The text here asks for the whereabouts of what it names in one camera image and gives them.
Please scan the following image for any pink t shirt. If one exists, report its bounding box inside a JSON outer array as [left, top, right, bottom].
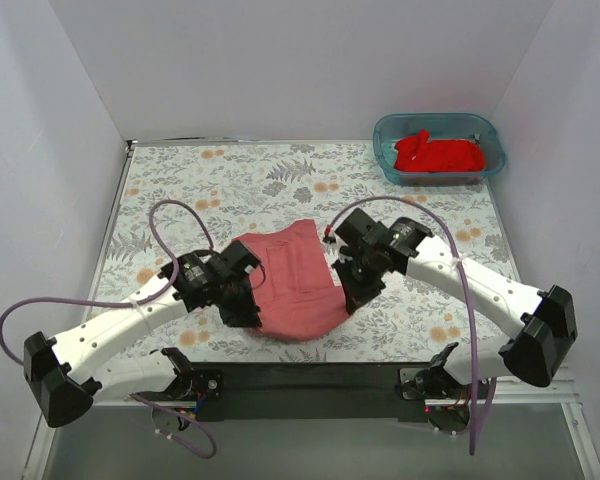
[[237, 219, 350, 342]]

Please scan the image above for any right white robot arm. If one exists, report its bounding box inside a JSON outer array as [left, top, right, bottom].
[[324, 208, 577, 399]]

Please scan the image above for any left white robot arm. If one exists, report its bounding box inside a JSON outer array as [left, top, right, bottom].
[[24, 241, 263, 428]]

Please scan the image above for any floral table mat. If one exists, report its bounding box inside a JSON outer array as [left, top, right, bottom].
[[95, 142, 515, 362]]

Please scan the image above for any red t shirt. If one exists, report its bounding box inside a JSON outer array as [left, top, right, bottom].
[[393, 130, 486, 173]]

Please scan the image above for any teal plastic bin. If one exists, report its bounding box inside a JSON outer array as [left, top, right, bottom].
[[373, 113, 506, 186]]

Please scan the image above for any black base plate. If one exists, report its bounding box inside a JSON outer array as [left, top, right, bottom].
[[134, 362, 494, 424]]

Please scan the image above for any aluminium frame rail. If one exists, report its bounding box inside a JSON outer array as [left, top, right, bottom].
[[24, 369, 600, 479]]

